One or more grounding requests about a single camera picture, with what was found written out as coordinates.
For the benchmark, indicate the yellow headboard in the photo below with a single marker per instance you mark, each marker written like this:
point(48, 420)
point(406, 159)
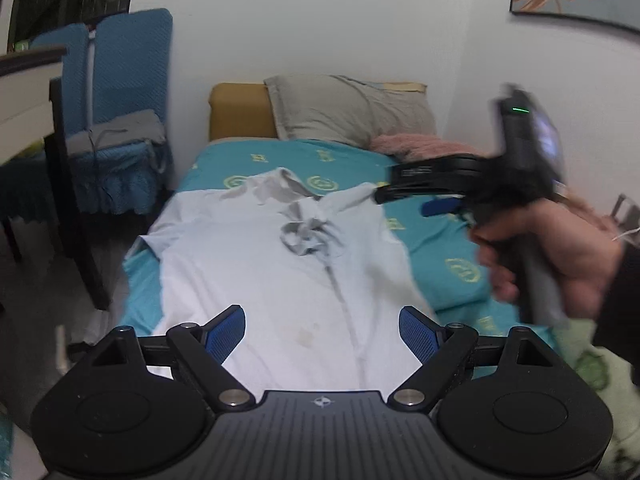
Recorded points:
point(240, 110)

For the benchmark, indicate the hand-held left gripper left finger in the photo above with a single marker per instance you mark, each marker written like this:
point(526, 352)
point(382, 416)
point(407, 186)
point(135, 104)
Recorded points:
point(227, 331)

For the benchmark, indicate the pink fluffy blanket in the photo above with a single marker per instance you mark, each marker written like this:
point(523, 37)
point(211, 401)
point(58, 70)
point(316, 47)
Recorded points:
point(415, 144)

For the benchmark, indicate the white shirt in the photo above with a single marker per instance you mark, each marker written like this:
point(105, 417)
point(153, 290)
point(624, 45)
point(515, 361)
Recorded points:
point(250, 260)

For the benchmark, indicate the person's right hand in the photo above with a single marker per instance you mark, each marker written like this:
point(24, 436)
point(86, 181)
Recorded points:
point(575, 255)

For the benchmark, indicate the blue covered chair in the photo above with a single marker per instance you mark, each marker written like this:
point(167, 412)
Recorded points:
point(132, 65)
point(70, 70)

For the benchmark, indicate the person's right forearm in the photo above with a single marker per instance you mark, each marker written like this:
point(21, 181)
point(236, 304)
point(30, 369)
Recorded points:
point(622, 305)

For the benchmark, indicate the white table with dark legs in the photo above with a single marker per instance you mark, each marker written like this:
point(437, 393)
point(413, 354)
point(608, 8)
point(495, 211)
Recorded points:
point(25, 95)

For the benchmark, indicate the green and white patterned blanket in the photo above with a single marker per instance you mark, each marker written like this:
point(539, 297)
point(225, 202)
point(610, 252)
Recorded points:
point(597, 385)

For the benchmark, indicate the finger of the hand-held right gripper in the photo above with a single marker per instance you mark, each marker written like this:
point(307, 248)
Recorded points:
point(440, 206)
point(430, 170)

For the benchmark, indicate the grey cloth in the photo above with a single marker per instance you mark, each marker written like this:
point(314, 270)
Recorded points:
point(125, 127)

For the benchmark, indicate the grey pillow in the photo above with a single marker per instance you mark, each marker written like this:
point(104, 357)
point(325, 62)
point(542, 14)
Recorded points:
point(345, 107)

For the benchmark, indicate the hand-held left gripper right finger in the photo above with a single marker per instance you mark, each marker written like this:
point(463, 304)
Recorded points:
point(417, 335)

